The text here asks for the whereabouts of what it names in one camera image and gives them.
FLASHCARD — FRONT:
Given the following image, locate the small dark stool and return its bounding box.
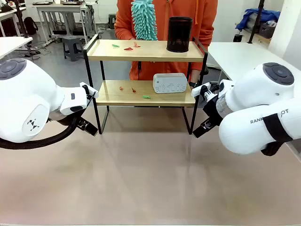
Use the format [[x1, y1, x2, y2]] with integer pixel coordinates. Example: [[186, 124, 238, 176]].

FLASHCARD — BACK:
[[108, 13, 117, 30]]

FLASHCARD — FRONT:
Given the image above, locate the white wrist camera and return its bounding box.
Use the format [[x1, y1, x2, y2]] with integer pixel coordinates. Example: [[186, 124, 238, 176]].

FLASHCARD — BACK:
[[190, 82, 211, 97], [79, 81, 99, 95]]

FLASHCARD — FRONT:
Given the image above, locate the large white table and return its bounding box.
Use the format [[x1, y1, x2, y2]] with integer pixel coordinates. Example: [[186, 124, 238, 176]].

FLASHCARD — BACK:
[[207, 41, 301, 82]]

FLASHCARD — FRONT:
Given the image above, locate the person in orange hoodie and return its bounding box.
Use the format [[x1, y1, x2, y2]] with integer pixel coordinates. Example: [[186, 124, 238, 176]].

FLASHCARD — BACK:
[[114, 0, 218, 81]]

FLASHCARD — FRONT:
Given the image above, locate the wooden shelf black metal frame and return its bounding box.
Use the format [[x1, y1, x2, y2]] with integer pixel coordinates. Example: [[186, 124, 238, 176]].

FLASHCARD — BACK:
[[83, 34, 209, 135]]

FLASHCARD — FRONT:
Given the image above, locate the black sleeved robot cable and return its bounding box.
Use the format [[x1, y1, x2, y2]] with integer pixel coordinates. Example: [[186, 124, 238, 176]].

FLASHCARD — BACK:
[[0, 112, 82, 150]]

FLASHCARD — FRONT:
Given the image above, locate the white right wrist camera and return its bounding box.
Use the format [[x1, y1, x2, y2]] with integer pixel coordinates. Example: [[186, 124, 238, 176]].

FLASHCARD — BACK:
[[190, 82, 211, 97]]

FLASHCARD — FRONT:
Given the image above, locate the grey metal desk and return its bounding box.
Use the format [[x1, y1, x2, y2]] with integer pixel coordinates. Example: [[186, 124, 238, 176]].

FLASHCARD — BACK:
[[32, 1, 95, 45]]

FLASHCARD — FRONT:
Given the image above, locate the person's left forearm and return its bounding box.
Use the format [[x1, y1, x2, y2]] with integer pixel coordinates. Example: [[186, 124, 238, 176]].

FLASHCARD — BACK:
[[190, 70, 201, 83]]

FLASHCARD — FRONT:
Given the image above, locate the white digital clock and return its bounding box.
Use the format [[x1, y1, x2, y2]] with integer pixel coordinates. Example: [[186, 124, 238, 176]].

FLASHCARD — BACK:
[[152, 73, 188, 95]]

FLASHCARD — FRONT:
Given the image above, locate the white side table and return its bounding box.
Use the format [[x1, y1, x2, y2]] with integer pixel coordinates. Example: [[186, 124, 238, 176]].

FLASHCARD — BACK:
[[0, 36, 34, 60]]

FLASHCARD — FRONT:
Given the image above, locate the blue cloth pile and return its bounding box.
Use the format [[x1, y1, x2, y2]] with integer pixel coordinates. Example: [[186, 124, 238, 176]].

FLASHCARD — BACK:
[[235, 8, 282, 32]]

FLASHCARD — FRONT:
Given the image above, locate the black slanted pole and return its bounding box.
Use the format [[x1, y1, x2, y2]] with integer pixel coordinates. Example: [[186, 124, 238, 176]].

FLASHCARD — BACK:
[[247, 0, 266, 44]]

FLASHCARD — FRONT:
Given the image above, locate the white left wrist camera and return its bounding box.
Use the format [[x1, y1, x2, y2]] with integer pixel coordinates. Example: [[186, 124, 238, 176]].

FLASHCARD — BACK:
[[79, 81, 99, 95]]

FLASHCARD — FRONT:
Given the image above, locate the black strap on arm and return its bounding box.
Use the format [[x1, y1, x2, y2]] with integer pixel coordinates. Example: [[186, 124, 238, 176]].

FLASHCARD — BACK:
[[260, 113, 293, 157]]

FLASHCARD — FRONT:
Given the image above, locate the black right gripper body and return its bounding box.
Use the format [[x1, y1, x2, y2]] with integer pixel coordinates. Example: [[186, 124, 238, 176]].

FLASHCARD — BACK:
[[202, 93, 224, 126]]

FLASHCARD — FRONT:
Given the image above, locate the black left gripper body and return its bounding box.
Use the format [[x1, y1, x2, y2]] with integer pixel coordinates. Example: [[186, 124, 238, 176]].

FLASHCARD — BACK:
[[48, 108, 82, 125]]

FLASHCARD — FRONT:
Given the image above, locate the black mesh pen holder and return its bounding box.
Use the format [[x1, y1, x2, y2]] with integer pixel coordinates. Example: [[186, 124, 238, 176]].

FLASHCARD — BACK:
[[166, 16, 194, 53]]

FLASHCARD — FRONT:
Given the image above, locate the grey plastic stool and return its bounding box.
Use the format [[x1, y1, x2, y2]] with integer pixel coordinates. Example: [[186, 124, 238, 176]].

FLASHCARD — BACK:
[[61, 35, 84, 62]]

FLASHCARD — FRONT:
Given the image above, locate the black backpack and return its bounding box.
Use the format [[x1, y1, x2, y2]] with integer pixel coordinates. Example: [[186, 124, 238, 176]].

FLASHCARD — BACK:
[[23, 16, 39, 36]]

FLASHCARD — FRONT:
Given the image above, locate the teal chenille duster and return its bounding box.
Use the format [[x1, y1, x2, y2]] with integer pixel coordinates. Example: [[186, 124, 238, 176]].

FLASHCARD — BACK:
[[130, 0, 158, 41]]

